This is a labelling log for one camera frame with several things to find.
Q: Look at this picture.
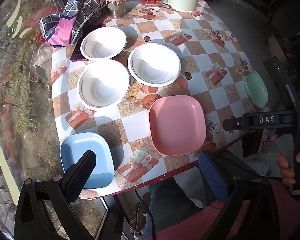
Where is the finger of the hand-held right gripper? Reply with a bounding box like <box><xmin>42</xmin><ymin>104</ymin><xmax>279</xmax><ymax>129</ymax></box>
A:
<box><xmin>222</xmin><ymin>112</ymin><xmax>294</xmax><ymax>132</ymax></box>

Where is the pink square plate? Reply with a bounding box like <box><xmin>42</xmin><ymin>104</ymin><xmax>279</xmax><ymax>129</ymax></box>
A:
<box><xmin>149</xmin><ymin>95</ymin><xmax>207</xmax><ymax>157</ymax></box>

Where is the person's right hand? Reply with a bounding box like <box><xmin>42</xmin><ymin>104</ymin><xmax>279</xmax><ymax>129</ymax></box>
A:
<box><xmin>270</xmin><ymin>134</ymin><xmax>300</xmax><ymax>187</ymax></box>

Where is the checkered dark cloth bag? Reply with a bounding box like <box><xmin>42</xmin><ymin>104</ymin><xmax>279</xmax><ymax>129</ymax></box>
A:
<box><xmin>39</xmin><ymin>0</ymin><xmax>108</xmax><ymax>48</ymax></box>

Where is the white round bowl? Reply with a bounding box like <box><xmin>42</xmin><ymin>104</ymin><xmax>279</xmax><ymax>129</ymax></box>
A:
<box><xmin>127</xmin><ymin>42</ymin><xmax>182</xmax><ymax>88</ymax></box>
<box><xmin>77</xmin><ymin>59</ymin><xmax>131</xmax><ymax>111</ymax></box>
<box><xmin>80</xmin><ymin>27</ymin><xmax>128</xmax><ymax>61</ymax></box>

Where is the grey slipper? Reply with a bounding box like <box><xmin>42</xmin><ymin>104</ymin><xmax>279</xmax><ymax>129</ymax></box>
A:
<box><xmin>129</xmin><ymin>192</ymin><xmax>152</xmax><ymax>234</ymax></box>

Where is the green square plate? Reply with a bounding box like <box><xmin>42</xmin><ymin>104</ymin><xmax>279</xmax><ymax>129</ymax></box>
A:
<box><xmin>244</xmin><ymin>70</ymin><xmax>269</xmax><ymax>109</ymax></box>

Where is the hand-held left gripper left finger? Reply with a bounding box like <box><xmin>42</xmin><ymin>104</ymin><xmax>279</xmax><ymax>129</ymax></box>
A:
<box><xmin>14</xmin><ymin>150</ymin><xmax>98</xmax><ymax>240</ymax></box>

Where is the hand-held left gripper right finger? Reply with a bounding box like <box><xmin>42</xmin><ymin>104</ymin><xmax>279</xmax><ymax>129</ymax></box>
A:
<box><xmin>199</xmin><ymin>151</ymin><xmax>282</xmax><ymax>240</ymax></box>

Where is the blue square plate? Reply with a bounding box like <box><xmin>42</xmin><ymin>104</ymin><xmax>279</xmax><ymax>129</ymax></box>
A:
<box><xmin>60</xmin><ymin>132</ymin><xmax>115</xmax><ymax>190</ymax></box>

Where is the clear plastic bag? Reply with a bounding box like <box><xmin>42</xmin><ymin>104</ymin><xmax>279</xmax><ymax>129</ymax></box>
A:
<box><xmin>32</xmin><ymin>47</ymin><xmax>53</xmax><ymax>88</ymax></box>

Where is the printed checkered tablecloth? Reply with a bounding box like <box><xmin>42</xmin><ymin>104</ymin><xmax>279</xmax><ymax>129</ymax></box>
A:
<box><xmin>51</xmin><ymin>0</ymin><xmax>253</xmax><ymax>198</ymax></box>

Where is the person's jeans leg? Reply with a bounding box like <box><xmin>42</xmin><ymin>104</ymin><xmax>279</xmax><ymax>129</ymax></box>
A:
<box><xmin>142</xmin><ymin>176</ymin><xmax>208</xmax><ymax>240</ymax></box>

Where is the white bottle with blue cap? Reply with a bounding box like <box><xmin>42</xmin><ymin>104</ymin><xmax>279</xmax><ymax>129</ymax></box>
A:
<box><xmin>258</xmin><ymin>165</ymin><xmax>272</xmax><ymax>177</ymax></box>

